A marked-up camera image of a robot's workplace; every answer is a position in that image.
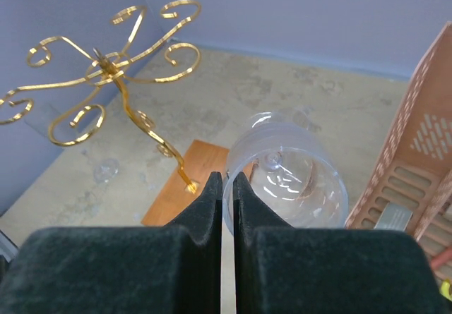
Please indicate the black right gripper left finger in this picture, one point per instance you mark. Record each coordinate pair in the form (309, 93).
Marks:
(170, 269)

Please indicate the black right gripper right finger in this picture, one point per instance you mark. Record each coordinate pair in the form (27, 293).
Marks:
(282, 269)

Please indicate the clear wine glass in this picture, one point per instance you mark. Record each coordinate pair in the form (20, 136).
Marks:
(288, 169)

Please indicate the wooden rack base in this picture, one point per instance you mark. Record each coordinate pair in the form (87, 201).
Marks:
(200, 160)

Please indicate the peach plastic file organizer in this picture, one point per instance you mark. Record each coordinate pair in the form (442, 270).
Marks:
(413, 169)

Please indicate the gold wire glass rack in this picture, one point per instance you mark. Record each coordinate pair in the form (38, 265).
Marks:
(112, 68)

